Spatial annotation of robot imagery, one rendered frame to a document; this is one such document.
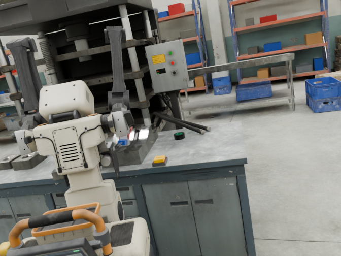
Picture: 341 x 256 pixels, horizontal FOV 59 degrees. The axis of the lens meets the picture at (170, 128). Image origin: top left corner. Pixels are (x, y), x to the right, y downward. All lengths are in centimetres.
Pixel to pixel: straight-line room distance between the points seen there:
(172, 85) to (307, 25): 601
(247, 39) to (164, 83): 581
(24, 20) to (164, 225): 195
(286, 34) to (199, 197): 671
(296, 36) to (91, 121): 727
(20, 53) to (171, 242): 142
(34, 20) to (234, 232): 218
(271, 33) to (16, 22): 642
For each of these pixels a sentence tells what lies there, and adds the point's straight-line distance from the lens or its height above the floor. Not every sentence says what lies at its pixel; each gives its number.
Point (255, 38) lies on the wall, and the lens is 821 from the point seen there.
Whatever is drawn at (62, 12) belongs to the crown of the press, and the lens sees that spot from 265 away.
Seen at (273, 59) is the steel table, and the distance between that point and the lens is 512.
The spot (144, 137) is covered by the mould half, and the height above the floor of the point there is 89.
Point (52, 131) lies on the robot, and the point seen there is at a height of 121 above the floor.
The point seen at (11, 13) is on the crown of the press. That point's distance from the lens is 290.
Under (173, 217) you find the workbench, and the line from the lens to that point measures 198.
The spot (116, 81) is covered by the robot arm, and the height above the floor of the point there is 134.
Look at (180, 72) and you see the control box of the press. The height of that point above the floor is 121.
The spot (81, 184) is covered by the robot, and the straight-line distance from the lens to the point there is 144.
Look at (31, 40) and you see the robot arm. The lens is 169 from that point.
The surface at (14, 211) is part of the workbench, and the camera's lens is 245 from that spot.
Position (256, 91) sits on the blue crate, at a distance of 538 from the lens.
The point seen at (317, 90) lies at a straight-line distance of 507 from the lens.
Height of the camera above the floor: 148
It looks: 16 degrees down
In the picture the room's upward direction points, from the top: 11 degrees counter-clockwise
